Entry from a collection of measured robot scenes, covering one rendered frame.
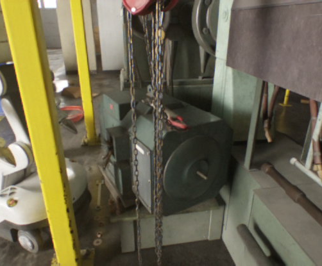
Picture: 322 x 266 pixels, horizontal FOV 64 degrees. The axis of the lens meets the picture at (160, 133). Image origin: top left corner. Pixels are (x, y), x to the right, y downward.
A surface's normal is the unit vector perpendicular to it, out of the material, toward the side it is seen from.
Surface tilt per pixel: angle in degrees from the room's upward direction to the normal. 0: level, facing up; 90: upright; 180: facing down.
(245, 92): 72
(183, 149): 79
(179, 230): 90
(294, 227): 0
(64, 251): 90
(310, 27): 90
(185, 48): 90
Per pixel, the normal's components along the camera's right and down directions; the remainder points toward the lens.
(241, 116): 0.17, 0.09
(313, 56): -0.98, 0.07
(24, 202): 0.19, -0.51
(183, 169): 0.44, 0.33
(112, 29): 0.18, 0.39
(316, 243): 0.00, -0.92
